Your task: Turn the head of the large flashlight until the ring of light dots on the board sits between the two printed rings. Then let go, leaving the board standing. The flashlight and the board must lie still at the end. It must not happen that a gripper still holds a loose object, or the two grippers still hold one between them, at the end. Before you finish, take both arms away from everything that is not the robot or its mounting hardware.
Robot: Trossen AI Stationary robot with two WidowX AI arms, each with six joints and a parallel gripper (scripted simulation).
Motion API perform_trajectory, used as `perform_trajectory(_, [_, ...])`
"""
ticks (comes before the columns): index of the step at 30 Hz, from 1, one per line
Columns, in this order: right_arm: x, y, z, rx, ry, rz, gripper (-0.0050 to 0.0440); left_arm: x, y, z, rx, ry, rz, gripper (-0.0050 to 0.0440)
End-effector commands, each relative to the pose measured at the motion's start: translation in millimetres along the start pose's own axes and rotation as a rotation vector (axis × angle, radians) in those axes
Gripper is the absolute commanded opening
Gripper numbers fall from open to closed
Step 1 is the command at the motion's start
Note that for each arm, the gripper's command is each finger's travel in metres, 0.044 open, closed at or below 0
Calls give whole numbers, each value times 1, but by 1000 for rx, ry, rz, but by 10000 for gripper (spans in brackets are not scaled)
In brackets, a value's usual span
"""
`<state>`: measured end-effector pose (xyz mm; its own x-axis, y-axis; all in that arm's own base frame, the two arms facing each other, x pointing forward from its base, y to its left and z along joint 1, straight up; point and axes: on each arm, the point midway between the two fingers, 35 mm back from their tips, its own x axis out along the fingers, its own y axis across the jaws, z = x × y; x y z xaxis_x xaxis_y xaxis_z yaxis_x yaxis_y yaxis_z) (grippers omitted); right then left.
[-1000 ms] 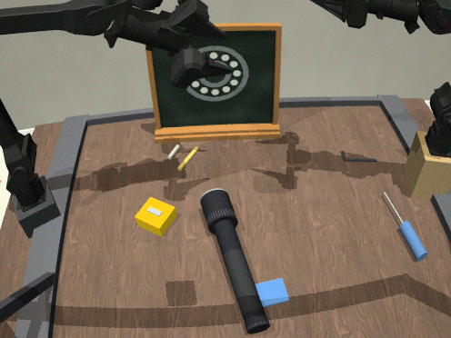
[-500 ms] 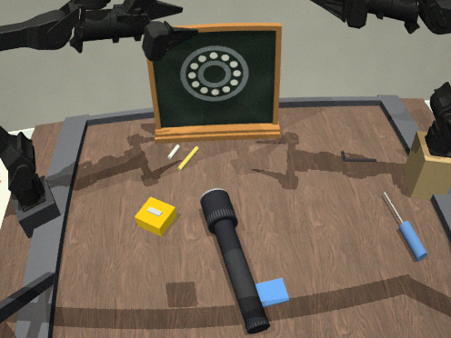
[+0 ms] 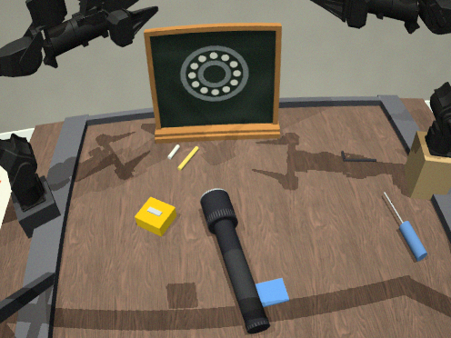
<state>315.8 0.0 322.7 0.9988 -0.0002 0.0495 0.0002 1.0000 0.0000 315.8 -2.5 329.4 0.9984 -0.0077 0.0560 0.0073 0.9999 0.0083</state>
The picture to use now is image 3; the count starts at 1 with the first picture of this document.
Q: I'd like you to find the blue screwdriver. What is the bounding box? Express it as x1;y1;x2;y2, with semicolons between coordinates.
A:
385;194;427;261

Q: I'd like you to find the black flashlight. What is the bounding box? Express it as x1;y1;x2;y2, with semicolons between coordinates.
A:
200;188;270;333

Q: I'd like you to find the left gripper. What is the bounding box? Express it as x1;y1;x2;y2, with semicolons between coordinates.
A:
69;0;158;47

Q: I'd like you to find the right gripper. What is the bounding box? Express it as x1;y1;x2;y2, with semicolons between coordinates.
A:
310;0;392;29

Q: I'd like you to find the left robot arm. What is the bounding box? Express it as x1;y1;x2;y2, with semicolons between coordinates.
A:
0;0;105;212

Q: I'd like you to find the white chalk stick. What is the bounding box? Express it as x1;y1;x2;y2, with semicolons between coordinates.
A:
167;144;180;159

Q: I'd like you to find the yellow stick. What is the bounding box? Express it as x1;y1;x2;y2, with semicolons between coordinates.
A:
177;146;198;171

